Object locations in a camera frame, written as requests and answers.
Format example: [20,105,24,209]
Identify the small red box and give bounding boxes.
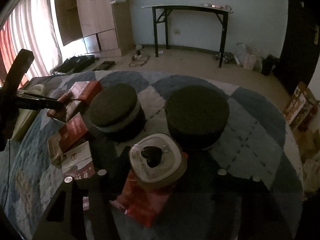
[47,91,81,123]

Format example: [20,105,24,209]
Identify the large red box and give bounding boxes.
[111,168,178,227]

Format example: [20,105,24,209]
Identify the white rounded square box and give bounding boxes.
[129,133,187,190]

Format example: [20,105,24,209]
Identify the red box with white text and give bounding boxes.
[47,113,88,166]

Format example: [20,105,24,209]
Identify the cream plastic tray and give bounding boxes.
[11,84,45,141]

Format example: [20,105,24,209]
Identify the white and red carton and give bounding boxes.
[62,141,95,180]

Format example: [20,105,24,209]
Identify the black open suitcase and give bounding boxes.
[50,55,96,75]

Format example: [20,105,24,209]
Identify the pink curtain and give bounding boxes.
[1,0,62,86]

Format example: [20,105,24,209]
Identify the black flat tray on floor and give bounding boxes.
[93,61,116,71]

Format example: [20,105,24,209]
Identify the wooden wardrobe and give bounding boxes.
[54,0,135,57]

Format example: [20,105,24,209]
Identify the brown printed cardboard box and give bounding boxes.
[283,82,319,131]

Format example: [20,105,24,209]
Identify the black folding table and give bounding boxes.
[142,3,234,68]

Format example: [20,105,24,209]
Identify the cables on floor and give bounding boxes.
[128,45,151,68]

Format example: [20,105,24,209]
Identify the bags pile by wall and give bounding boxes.
[213,42,279,76]

